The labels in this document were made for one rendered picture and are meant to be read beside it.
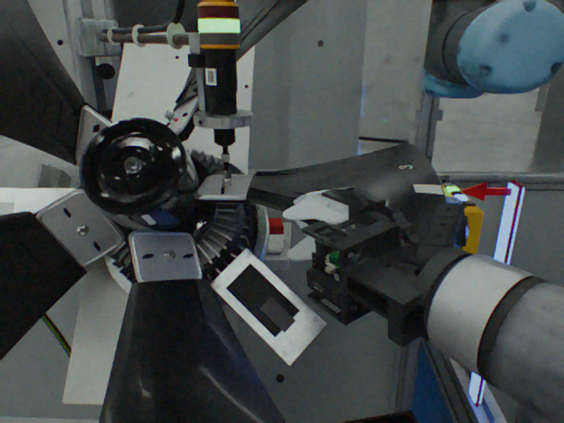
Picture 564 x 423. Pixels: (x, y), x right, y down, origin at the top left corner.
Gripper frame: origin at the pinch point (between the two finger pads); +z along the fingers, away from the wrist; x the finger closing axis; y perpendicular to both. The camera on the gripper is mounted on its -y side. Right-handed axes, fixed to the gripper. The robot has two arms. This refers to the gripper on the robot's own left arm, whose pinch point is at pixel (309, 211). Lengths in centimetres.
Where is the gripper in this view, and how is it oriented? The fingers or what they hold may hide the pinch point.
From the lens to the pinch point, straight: 49.1
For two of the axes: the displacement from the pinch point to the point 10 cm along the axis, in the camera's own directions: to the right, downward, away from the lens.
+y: -8.2, 3.0, -4.8
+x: 0.9, 9.1, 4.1
